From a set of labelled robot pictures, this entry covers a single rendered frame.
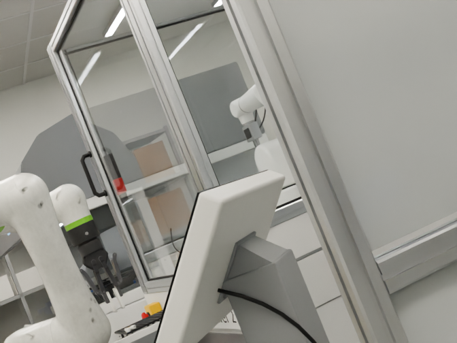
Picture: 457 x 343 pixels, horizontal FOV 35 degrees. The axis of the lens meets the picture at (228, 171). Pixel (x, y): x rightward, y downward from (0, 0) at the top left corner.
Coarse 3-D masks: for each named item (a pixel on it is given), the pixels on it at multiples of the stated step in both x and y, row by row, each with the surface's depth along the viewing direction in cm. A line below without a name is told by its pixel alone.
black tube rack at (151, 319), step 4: (156, 312) 249; (160, 312) 246; (148, 316) 248; (152, 316) 243; (156, 316) 238; (160, 316) 233; (140, 320) 247; (144, 320) 243; (148, 320) 237; (152, 320) 234; (156, 320) 231; (132, 324) 246; (136, 324) 240; (140, 324) 236; (144, 324) 232; (148, 324) 230; (152, 324) 239; (124, 328) 242; (136, 328) 229; (140, 328) 229
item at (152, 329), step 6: (150, 324) 251; (156, 324) 227; (138, 330) 249; (144, 330) 225; (150, 330) 226; (156, 330) 227; (114, 336) 245; (120, 336) 246; (126, 336) 224; (132, 336) 224; (138, 336) 224; (144, 336) 225; (150, 336) 225; (108, 342) 244; (114, 342) 221; (120, 342) 222; (126, 342) 223; (132, 342) 223; (138, 342) 224; (144, 342) 224; (150, 342) 225
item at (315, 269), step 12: (456, 216) 225; (432, 228) 221; (396, 240) 215; (408, 240) 217; (372, 252) 211; (300, 264) 202; (312, 264) 203; (324, 264) 205; (312, 276) 203; (324, 276) 204; (312, 288) 202; (324, 288) 203; (336, 288) 205; (156, 300) 274; (324, 300) 203
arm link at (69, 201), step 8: (64, 184) 231; (72, 184) 231; (56, 192) 228; (64, 192) 227; (72, 192) 228; (80, 192) 230; (56, 200) 227; (64, 200) 226; (72, 200) 227; (80, 200) 229; (56, 208) 227; (64, 208) 227; (72, 208) 227; (80, 208) 228; (64, 216) 228; (72, 216) 227; (80, 216) 228; (88, 216) 230; (64, 224) 229; (72, 224) 227; (80, 224) 227
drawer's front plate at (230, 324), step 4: (228, 316) 208; (232, 316) 206; (224, 320) 212; (228, 320) 209; (232, 320) 207; (236, 320) 204; (220, 324) 216; (224, 324) 213; (228, 324) 210; (232, 324) 208; (236, 324) 205; (216, 328) 221; (220, 328) 218; (224, 328) 215; (228, 328) 212; (232, 328) 209; (236, 328) 206
